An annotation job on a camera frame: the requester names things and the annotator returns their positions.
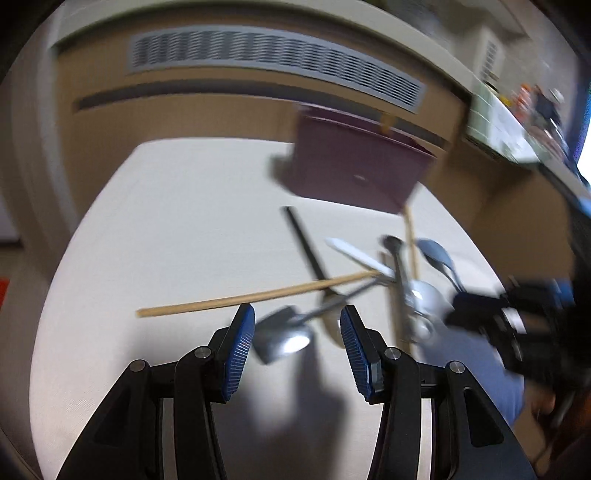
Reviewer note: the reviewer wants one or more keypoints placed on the white plastic knife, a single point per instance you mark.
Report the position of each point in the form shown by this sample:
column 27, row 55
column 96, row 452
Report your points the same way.
column 355, row 256

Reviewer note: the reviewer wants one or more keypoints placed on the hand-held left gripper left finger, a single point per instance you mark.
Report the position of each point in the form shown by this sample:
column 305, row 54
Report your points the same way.
column 238, row 350

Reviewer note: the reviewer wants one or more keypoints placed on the shovel-shaped metal spoon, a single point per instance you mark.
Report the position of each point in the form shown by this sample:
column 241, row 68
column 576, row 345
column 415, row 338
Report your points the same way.
column 281, row 337

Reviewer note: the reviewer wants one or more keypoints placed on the cluttered counter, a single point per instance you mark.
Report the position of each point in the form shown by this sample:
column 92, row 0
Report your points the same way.
column 508, row 134

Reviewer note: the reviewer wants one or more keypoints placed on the grey wall vent grille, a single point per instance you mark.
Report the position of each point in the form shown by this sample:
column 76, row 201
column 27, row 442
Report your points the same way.
column 277, row 60

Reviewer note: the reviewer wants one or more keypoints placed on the blue-grey spoon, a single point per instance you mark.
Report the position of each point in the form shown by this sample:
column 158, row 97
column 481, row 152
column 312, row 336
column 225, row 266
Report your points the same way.
column 434, row 256

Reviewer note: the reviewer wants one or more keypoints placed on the maroon utensil container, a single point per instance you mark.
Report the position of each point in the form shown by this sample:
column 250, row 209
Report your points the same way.
column 351, row 166

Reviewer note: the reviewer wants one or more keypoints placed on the large shiny metal spoon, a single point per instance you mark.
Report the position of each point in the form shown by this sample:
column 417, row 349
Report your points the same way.
column 425, row 300

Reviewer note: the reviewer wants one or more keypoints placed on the long wooden chopstick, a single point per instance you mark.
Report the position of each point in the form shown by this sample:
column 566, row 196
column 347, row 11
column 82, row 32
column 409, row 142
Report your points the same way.
column 221, row 301
column 410, row 240

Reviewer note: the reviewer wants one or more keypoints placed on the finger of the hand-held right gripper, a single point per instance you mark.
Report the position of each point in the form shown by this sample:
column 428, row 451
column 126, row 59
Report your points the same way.
column 475, row 311
column 540, row 290

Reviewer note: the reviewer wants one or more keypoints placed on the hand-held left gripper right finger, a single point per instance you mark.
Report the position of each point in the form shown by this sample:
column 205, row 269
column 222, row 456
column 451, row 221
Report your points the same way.
column 355, row 350

